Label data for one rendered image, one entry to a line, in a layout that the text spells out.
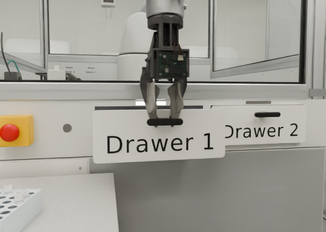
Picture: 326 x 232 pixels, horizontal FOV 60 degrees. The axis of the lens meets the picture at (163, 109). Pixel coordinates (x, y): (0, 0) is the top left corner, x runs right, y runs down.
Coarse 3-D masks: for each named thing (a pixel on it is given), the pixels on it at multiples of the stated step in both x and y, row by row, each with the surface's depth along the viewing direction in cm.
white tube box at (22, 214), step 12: (0, 192) 48; (12, 192) 48; (36, 192) 47; (0, 204) 43; (12, 204) 43; (24, 204) 43; (36, 204) 47; (0, 216) 39; (12, 216) 39; (24, 216) 43; (0, 228) 37; (12, 228) 39
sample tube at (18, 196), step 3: (18, 192) 44; (21, 192) 44; (15, 195) 43; (18, 195) 43; (21, 195) 44; (15, 198) 43; (18, 198) 43; (21, 198) 44; (15, 201) 43; (18, 201) 43; (21, 201) 44
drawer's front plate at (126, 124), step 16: (96, 112) 58; (112, 112) 58; (128, 112) 59; (144, 112) 60; (160, 112) 60; (192, 112) 62; (208, 112) 62; (224, 112) 63; (96, 128) 58; (112, 128) 59; (128, 128) 59; (144, 128) 60; (160, 128) 61; (176, 128) 61; (192, 128) 62; (208, 128) 63; (224, 128) 63; (96, 144) 58; (112, 144) 59; (160, 144) 61; (192, 144) 62; (224, 144) 64; (96, 160) 58; (112, 160) 59; (128, 160) 60; (144, 160) 60; (160, 160) 61
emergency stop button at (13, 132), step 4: (8, 124) 63; (12, 124) 63; (4, 128) 62; (8, 128) 62; (12, 128) 63; (16, 128) 63; (0, 132) 62; (4, 132) 62; (8, 132) 62; (12, 132) 63; (16, 132) 63; (0, 136) 63; (4, 136) 62; (8, 136) 62; (12, 136) 63; (16, 136) 63; (4, 140) 63; (8, 140) 63; (12, 140) 63
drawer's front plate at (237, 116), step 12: (216, 108) 77; (228, 108) 78; (240, 108) 79; (252, 108) 80; (264, 108) 80; (276, 108) 81; (288, 108) 82; (300, 108) 82; (228, 120) 78; (240, 120) 79; (252, 120) 80; (264, 120) 80; (276, 120) 81; (288, 120) 82; (300, 120) 83; (228, 132) 79; (240, 132) 79; (252, 132) 80; (264, 132) 81; (276, 132) 81; (288, 132) 82; (300, 132) 83; (228, 144) 79; (240, 144) 79; (252, 144) 80
